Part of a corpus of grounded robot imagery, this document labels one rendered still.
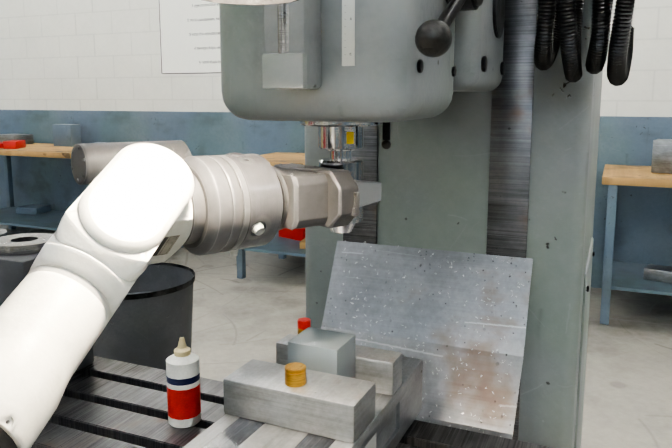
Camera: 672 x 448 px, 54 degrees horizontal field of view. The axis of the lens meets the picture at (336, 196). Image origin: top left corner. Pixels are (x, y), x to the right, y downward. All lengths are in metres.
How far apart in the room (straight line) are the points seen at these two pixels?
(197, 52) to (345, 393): 5.34
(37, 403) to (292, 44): 0.33
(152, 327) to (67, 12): 4.72
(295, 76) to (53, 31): 6.46
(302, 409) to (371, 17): 0.38
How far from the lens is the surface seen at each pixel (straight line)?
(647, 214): 4.89
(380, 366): 0.76
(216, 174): 0.56
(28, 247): 0.99
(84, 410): 0.95
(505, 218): 1.03
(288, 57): 0.57
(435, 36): 0.53
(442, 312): 1.04
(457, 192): 1.04
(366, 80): 0.58
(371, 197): 0.68
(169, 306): 2.56
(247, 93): 0.63
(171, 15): 6.08
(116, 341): 2.57
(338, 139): 0.66
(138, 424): 0.89
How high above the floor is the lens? 1.33
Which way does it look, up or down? 9 degrees down
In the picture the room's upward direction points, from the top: straight up
